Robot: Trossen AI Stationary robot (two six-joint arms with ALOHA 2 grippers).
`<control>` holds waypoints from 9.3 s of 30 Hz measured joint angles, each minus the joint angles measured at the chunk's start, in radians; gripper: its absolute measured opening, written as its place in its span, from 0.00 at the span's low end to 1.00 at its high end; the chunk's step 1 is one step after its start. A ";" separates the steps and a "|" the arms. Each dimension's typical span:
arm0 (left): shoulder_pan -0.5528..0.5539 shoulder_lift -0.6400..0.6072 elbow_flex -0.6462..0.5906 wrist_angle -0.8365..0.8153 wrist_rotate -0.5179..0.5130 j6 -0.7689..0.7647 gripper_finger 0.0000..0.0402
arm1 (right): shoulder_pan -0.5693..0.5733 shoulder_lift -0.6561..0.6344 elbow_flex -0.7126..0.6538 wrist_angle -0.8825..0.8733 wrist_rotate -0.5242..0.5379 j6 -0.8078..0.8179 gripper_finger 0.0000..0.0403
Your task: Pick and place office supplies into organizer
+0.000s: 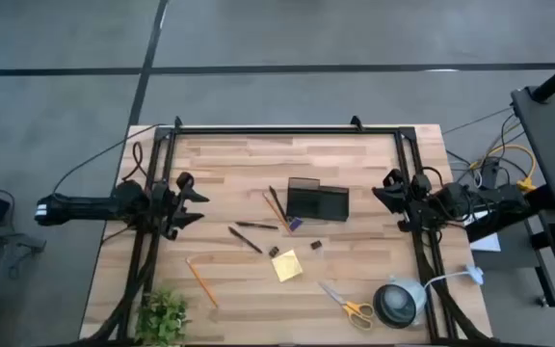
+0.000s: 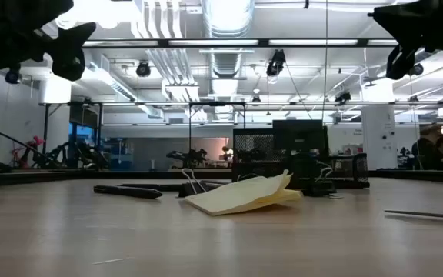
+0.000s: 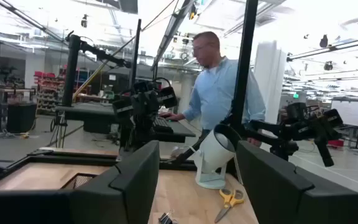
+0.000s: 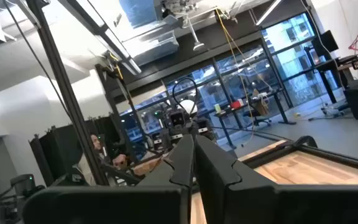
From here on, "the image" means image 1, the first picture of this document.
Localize black aluminium frame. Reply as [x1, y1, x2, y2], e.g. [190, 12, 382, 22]
[82, 115, 495, 347]

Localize black keyboard stand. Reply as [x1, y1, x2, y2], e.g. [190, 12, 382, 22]
[464, 185, 555, 329]

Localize white lamp cable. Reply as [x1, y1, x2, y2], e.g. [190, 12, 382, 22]
[424, 263, 485, 290]

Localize black pen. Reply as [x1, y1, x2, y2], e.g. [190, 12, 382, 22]
[227, 226, 264, 254]
[234, 221, 279, 231]
[268, 185, 288, 223]

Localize yellow cable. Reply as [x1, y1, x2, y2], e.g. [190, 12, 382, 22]
[469, 143, 538, 193]

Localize long black cable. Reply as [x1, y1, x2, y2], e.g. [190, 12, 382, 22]
[51, 123, 163, 194]

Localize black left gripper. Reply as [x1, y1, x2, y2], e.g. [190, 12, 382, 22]
[149, 181, 210, 241]

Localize white paper sheet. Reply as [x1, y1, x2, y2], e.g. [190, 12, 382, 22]
[469, 211, 502, 253]

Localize black mesh desk organizer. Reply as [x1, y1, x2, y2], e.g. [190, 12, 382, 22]
[285, 176, 351, 223]

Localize white desk spotlight lamp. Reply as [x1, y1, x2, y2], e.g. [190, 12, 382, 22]
[372, 275, 427, 330]

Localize black floor cable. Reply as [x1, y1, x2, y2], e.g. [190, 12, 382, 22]
[443, 106, 515, 135]

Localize yellow sticky note pad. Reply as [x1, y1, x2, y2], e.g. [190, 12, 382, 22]
[271, 249, 304, 283]

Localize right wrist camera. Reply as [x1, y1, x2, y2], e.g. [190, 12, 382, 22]
[382, 168, 405, 189]

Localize green potted plant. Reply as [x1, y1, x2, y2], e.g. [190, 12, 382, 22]
[135, 287, 192, 347]

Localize yellow handled scissors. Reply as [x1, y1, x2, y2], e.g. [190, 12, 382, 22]
[317, 281, 375, 332]

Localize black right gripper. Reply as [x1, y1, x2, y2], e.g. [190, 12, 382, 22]
[372, 173, 436, 233]

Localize black power adapter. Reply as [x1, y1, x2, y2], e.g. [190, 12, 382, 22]
[480, 161, 500, 184]

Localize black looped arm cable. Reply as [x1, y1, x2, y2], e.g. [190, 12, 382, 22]
[121, 141, 145, 183]

